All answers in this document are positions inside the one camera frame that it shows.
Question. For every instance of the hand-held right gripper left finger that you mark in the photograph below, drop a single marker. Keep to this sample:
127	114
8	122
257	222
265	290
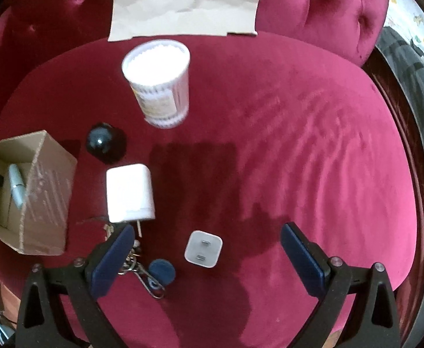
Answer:
112	257

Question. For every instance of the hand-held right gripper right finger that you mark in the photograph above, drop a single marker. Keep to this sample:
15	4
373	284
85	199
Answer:
302	257

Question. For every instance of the cardboard box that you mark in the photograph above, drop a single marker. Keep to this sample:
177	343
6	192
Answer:
49	195

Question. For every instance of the large white charger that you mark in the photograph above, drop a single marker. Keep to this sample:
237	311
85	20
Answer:
128	192

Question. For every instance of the small white plug adapter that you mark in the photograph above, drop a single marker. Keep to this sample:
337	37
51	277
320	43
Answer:
202	250

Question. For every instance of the silver blue tube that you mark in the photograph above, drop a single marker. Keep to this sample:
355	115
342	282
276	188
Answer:
16	185

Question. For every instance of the red velvet tufted sofa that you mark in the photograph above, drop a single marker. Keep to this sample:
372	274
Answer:
269	134

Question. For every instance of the cotton swab container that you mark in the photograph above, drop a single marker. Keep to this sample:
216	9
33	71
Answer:
157	90

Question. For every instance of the grey cloth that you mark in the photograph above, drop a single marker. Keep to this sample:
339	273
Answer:
414	90

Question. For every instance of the brown paper sheet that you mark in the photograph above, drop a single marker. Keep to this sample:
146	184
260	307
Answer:
186	3

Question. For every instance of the printed white blanket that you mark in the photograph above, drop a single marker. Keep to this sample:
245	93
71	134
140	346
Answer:
414	11

